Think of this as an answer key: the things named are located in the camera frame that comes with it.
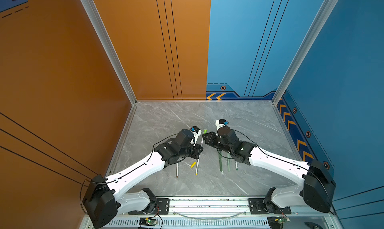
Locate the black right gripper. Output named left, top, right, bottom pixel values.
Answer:
left=200, top=133, right=233, bottom=156

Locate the white pen yellow tip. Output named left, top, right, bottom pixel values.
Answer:
left=195, top=158, right=200, bottom=176

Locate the dark green pen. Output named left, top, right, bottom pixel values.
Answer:
left=218, top=151, right=224, bottom=173

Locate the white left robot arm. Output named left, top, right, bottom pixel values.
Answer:
left=82, top=127, right=203, bottom=229

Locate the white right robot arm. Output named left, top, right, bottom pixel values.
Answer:
left=202, top=126, right=336, bottom=214

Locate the white pen brown tip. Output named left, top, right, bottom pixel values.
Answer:
left=176, top=163, right=179, bottom=178

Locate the left green circuit board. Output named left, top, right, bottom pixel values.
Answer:
left=138, top=218, right=159, bottom=229

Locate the green circuit board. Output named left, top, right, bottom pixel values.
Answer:
left=275, top=217, right=290, bottom=224
left=138, top=218, right=159, bottom=229

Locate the right green circuit board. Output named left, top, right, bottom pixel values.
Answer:
left=275, top=217, right=290, bottom=224

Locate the black object bottom right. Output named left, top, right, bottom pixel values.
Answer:
left=305, top=222, right=323, bottom=229

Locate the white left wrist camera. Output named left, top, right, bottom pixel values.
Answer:
left=190, top=126, right=202, bottom=146

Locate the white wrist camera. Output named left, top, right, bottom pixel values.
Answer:
left=190, top=126, right=202, bottom=146
left=215, top=119, right=229, bottom=133

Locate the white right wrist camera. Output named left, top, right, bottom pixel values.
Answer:
left=215, top=119, right=229, bottom=133

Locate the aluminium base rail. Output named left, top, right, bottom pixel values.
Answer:
left=78, top=195, right=344, bottom=229

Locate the aluminium right corner post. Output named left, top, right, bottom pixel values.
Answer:
left=272, top=0, right=339, bottom=106

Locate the aluminium corner post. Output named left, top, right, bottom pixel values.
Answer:
left=272, top=0, right=339, bottom=106
left=80, top=0, right=138, bottom=106

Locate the aluminium left corner post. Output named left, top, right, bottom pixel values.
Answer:
left=80, top=0, right=138, bottom=106

